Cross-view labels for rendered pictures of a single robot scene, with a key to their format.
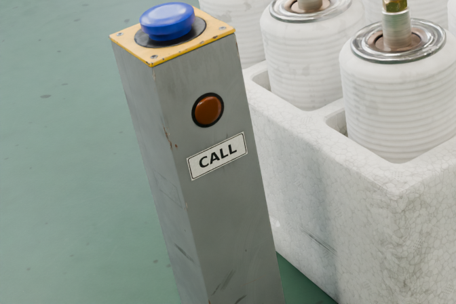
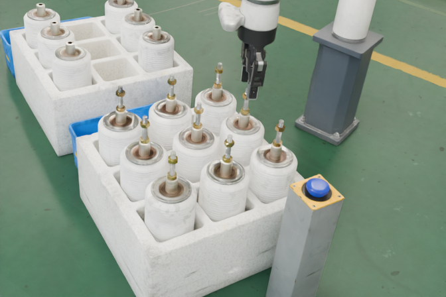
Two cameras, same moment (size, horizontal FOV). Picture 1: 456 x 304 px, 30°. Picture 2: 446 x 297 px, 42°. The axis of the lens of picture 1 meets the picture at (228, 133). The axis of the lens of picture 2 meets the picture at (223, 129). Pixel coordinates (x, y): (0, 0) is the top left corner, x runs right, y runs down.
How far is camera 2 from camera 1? 1.21 m
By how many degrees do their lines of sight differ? 79
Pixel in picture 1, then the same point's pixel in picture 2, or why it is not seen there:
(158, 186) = (310, 256)
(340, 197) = not seen: hidden behind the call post
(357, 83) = (289, 174)
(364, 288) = not seen: hidden behind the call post
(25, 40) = not seen: outside the picture
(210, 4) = (186, 208)
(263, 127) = (247, 228)
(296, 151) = (269, 221)
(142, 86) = (331, 213)
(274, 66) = (236, 203)
